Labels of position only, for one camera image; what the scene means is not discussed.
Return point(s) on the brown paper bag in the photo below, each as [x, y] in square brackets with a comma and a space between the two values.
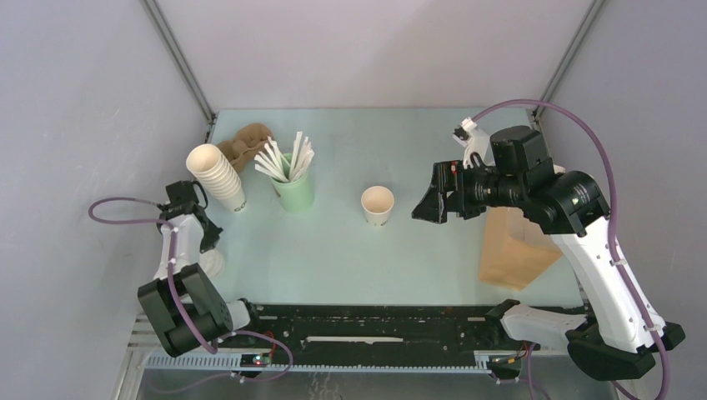
[515, 251]

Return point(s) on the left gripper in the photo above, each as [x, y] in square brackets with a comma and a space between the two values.
[212, 237]

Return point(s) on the stack of paper cups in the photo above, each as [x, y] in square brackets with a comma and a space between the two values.
[212, 169]

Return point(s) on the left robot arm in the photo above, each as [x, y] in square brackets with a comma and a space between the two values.
[182, 304]

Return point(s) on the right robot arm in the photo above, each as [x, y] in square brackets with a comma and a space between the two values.
[615, 342]

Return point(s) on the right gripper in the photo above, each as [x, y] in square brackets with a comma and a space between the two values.
[448, 176]

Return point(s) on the green cup holder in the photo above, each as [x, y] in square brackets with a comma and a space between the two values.
[297, 196]

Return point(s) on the black front rail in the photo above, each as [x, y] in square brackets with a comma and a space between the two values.
[351, 339]

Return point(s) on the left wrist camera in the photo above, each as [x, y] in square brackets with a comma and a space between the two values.
[184, 197]

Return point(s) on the single paper cup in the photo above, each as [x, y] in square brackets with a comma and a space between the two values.
[377, 203]

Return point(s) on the stack of white lids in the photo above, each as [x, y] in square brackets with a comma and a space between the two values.
[212, 262]

